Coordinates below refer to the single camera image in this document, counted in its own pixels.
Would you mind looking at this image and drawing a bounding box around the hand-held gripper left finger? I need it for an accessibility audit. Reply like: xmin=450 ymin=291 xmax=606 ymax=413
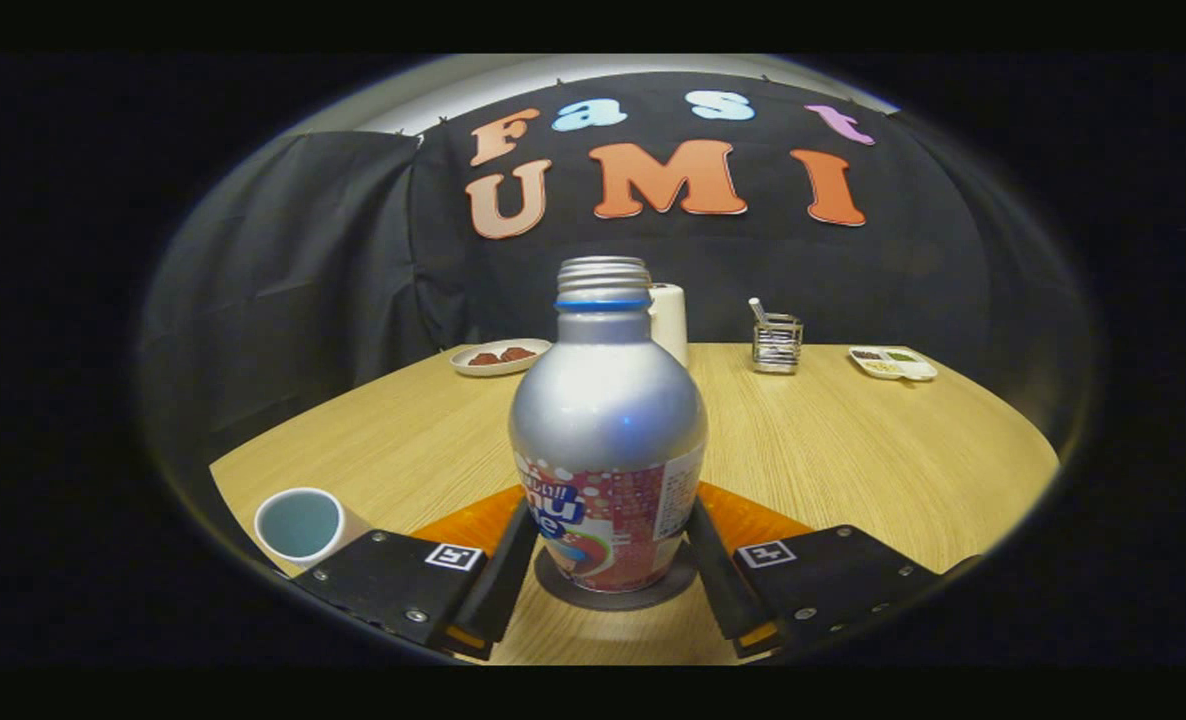
xmin=291 ymin=487 xmax=541 ymax=661

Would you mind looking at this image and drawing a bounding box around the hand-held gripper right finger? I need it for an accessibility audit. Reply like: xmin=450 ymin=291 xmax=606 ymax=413
xmin=686 ymin=484 xmax=942 ymax=659

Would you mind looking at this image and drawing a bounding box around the dark round coaster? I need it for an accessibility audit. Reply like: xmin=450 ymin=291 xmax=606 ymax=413
xmin=534 ymin=540 xmax=699 ymax=612

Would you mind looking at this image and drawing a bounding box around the silver juice bottle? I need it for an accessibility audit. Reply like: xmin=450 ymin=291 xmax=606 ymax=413
xmin=509 ymin=256 xmax=710 ymax=594

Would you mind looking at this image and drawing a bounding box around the white cup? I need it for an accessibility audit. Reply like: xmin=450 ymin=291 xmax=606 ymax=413
xmin=254 ymin=487 xmax=374 ymax=569

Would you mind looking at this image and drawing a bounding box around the wooden table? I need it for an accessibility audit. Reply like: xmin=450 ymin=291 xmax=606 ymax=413
xmin=209 ymin=343 xmax=1061 ymax=666

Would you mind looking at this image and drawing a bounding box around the white round plate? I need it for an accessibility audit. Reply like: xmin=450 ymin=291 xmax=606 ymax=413
xmin=449 ymin=338 xmax=553 ymax=377

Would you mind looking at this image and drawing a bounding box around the white toaster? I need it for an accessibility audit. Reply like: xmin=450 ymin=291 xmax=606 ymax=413
xmin=648 ymin=283 xmax=690 ymax=369

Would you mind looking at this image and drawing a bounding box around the white divided tray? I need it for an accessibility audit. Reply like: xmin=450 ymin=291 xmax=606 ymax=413
xmin=849 ymin=346 xmax=939 ymax=382

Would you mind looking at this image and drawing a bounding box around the black backdrop cloth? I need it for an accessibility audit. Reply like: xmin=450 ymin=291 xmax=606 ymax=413
xmin=138 ymin=70 xmax=1094 ymax=471

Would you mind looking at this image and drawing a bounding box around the wire cutlery holder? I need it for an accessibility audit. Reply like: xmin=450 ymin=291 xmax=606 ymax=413
xmin=752 ymin=313 xmax=805 ymax=375

